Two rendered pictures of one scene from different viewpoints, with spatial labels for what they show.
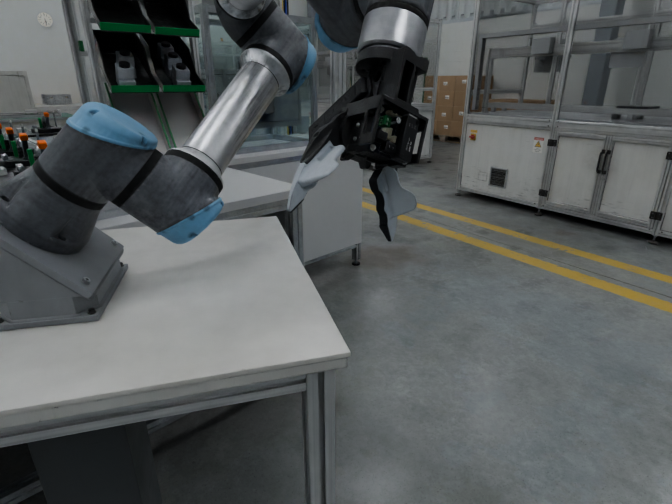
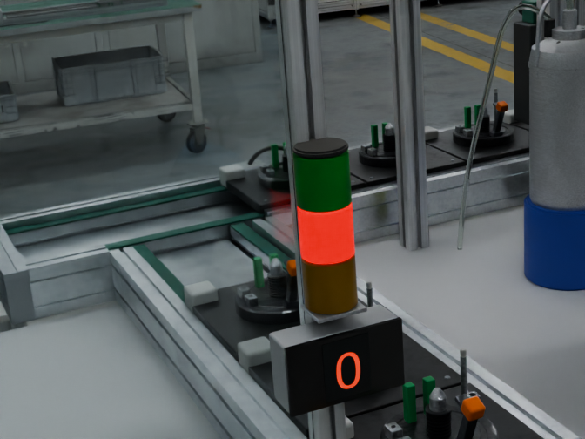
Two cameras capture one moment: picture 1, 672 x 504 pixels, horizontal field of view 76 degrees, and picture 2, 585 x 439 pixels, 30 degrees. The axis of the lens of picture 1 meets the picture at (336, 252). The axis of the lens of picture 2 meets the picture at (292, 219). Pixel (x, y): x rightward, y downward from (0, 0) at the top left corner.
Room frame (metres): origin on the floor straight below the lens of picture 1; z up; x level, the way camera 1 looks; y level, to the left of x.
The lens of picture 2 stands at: (0.30, 0.74, 1.68)
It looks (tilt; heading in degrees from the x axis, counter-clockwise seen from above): 20 degrees down; 21
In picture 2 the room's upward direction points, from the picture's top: 5 degrees counter-clockwise
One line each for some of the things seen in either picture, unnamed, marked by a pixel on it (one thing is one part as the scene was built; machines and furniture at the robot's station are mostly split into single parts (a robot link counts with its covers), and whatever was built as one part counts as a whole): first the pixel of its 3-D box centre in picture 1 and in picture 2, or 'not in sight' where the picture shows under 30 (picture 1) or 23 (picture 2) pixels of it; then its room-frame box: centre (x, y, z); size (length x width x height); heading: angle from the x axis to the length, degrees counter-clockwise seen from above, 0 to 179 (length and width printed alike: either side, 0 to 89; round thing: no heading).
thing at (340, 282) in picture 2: not in sight; (329, 280); (1.18, 1.05, 1.28); 0.05 x 0.05 x 0.05
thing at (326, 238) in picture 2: not in sight; (326, 229); (1.18, 1.05, 1.33); 0.05 x 0.05 x 0.05
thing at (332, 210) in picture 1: (267, 211); not in sight; (2.71, 0.45, 0.43); 1.11 x 0.68 x 0.86; 133
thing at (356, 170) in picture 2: not in sight; (389, 139); (2.56, 1.38, 1.01); 0.24 x 0.24 x 0.13; 43
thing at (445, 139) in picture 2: not in sight; (482, 121); (2.73, 1.20, 1.01); 0.24 x 0.24 x 0.13; 43
